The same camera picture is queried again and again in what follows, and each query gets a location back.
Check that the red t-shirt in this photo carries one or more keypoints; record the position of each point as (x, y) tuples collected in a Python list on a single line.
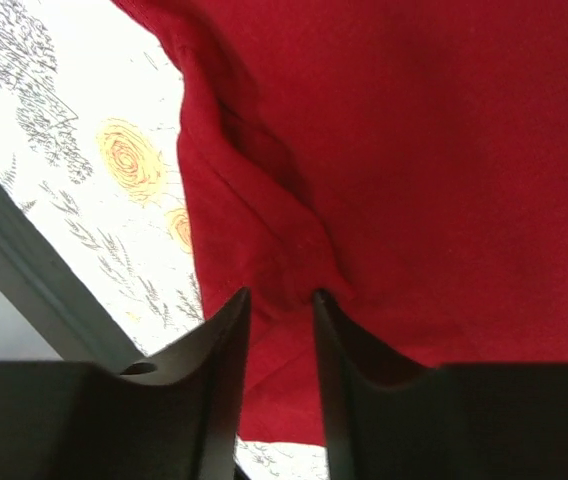
[(410, 157)]

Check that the aluminium rail frame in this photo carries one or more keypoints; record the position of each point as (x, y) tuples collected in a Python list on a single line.
[(37, 281)]

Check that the floral patterned table mat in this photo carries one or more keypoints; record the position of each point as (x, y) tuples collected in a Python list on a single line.
[(89, 118)]

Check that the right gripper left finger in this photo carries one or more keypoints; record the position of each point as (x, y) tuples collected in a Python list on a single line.
[(174, 415)]

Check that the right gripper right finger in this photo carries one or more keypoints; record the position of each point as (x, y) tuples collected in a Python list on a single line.
[(386, 416)]

